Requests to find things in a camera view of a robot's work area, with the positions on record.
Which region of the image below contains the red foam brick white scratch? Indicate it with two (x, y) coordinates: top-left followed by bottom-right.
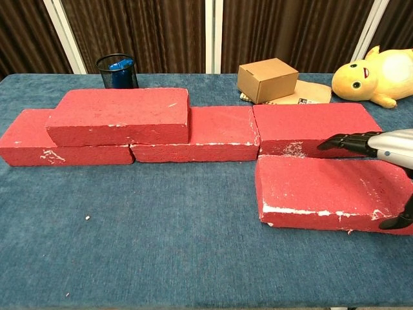
(46, 87), (190, 148)

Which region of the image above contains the black mesh pen cup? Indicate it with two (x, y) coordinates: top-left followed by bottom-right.
(96, 53), (139, 90)

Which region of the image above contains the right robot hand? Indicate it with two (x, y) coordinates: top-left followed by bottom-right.
(317, 128), (413, 231)

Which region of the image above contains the blue object in cup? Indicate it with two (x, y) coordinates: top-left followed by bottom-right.
(108, 59), (134, 88)

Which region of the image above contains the blue tablecloth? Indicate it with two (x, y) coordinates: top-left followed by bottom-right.
(0, 72), (413, 310)

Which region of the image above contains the brown pleated curtain panel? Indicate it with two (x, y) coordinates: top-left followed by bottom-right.
(221, 0), (377, 74)
(61, 0), (207, 74)
(0, 0), (74, 81)
(370, 0), (413, 54)

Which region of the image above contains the white partition post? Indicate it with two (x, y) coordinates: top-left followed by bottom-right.
(43, 0), (88, 74)
(204, 0), (223, 74)
(351, 0), (391, 61)

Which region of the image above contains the red foam brick chipped edge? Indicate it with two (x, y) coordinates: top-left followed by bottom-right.
(254, 154), (413, 236)

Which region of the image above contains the small cardboard box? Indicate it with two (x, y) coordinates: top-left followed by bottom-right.
(237, 57), (299, 105)

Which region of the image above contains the yellow plush toy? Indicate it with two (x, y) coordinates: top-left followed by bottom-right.
(331, 45), (413, 110)

